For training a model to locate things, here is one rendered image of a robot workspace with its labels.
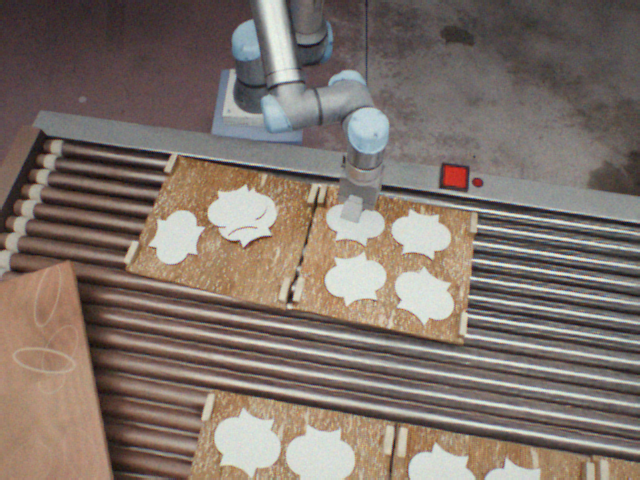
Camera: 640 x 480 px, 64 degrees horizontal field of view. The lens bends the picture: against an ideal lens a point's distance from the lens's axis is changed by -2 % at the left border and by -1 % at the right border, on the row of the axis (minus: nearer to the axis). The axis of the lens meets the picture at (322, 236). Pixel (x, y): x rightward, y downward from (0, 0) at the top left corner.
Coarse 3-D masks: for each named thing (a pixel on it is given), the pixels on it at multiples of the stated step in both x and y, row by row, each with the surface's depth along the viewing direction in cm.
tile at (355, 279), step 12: (336, 264) 127; (348, 264) 126; (360, 264) 126; (372, 264) 126; (336, 276) 125; (348, 276) 125; (360, 276) 125; (372, 276) 125; (384, 276) 125; (336, 288) 124; (348, 288) 124; (360, 288) 124; (372, 288) 124; (348, 300) 122; (360, 300) 123; (372, 300) 123
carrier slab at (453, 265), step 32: (320, 224) 132; (448, 224) 133; (320, 256) 128; (352, 256) 128; (384, 256) 129; (416, 256) 129; (448, 256) 129; (320, 288) 125; (384, 288) 125; (448, 288) 125; (352, 320) 122; (384, 320) 122; (416, 320) 122; (448, 320) 122
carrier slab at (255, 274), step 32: (192, 160) 140; (160, 192) 136; (192, 192) 136; (256, 192) 136; (288, 192) 136; (288, 224) 132; (192, 256) 128; (224, 256) 128; (256, 256) 128; (288, 256) 128; (224, 288) 125; (256, 288) 125
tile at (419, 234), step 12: (408, 216) 133; (420, 216) 132; (432, 216) 132; (396, 228) 131; (408, 228) 131; (420, 228) 131; (432, 228) 131; (444, 228) 131; (396, 240) 129; (408, 240) 129; (420, 240) 129; (432, 240) 129; (444, 240) 129; (408, 252) 128; (420, 252) 128; (432, 252) 128
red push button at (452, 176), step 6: (444, 168) 141; (450, 168) 141; (456, 168) 141; (444, 174) 140; (450, 174) 140; (456, 174) 140; (462, 174) 140; (444, 180) 139; (450, 180) 139; (456, 180) 139; (462, 180) 139; (462, 186) 138
